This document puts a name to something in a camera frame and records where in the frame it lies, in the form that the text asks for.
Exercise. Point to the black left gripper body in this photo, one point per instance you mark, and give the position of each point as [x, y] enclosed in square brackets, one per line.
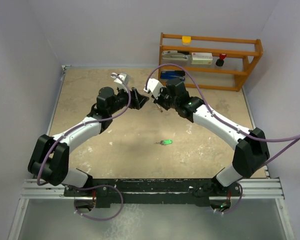
[121, 100]

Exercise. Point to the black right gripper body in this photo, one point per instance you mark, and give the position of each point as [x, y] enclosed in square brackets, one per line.
[163, 100]

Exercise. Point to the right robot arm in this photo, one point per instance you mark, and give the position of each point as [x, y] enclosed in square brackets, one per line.
[250, 149]

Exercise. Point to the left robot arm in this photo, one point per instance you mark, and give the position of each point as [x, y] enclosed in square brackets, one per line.
[50, 158]

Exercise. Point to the blue stapler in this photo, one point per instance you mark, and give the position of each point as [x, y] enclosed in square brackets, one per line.
[173, 75]

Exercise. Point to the grey stapler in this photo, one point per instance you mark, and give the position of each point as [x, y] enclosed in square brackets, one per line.
[176, 57]

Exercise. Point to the white green staples box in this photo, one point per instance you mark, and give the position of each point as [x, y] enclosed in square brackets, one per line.
[201, 58]

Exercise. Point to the wooden shelf rack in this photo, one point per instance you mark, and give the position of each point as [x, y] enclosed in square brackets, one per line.
[242, 57]

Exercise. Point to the yellow small box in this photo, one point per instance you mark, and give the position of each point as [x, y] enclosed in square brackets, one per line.
[186, 40]

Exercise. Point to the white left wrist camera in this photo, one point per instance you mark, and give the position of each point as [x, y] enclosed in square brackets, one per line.
[121, 78]

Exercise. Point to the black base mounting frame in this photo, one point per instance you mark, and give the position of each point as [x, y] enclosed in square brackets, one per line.
[199, 192]

